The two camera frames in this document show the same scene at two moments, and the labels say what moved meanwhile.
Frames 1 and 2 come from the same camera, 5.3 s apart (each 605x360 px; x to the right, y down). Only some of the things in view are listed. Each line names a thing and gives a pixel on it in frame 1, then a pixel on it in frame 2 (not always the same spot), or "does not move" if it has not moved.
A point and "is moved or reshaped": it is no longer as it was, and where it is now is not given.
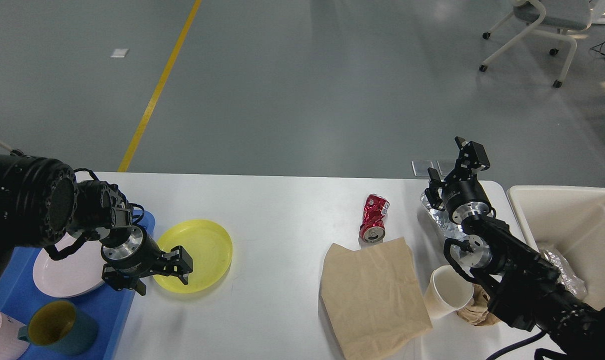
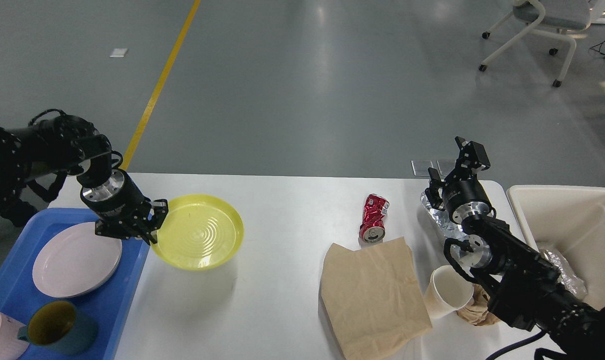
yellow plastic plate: x=210 y=246 is moved or reshaped
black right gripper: x=464 y=200 does not move
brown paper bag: x=371 y=298 does not move
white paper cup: x=448 y=290 does not move
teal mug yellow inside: x=59 y=328 does not move
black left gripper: x=139 y=257 → x=124 y=208
